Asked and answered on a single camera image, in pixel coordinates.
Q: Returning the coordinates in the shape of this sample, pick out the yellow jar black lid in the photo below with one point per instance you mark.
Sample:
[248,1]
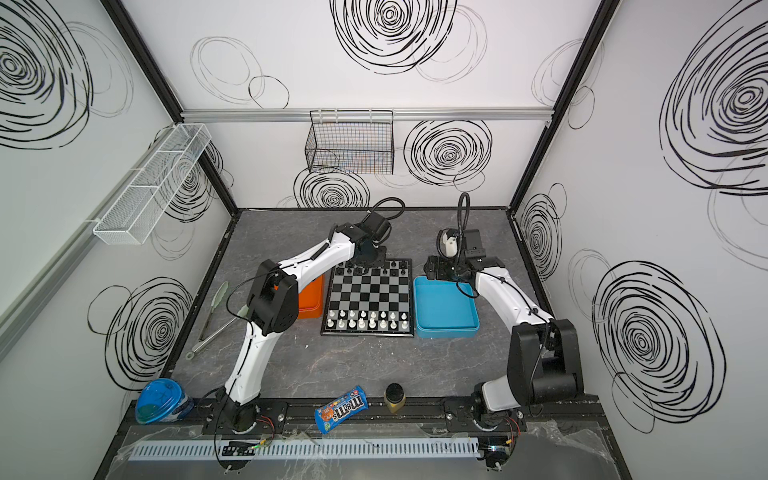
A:
[394,397]

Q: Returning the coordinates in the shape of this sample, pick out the blue candy bag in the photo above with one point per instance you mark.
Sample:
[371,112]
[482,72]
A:
[329,416]

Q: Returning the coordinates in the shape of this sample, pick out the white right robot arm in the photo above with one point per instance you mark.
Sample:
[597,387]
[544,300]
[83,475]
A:
[543,364]

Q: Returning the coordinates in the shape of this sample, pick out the black white chessboard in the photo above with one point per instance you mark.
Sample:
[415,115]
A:
[375,302]

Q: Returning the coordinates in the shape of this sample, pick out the blue plastic tray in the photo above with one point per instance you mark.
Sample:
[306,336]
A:
[444,309]

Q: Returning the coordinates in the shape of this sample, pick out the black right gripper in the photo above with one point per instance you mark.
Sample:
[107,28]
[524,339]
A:
[437,267]

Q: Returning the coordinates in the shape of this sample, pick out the white slotted cable duct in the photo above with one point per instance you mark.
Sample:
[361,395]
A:
[305,449]

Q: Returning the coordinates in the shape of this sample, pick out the orange plastic tray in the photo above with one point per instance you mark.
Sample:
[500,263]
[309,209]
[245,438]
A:
[311,300]

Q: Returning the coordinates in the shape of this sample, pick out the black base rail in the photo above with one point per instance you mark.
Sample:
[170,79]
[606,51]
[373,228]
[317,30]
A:
[454,414]

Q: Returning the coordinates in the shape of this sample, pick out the clear wall shelf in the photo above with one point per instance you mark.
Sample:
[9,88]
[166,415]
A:
[168,182]

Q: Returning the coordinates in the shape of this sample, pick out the blue lidded container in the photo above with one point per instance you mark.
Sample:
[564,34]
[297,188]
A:
[162,401]

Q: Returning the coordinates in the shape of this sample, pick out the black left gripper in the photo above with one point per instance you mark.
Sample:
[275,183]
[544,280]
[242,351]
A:
[369,253]

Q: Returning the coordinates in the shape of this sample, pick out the black wire basket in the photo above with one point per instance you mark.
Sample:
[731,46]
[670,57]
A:
[356,141]

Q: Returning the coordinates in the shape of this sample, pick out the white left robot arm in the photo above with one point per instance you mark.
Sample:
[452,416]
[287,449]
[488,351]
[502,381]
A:
[273,307]

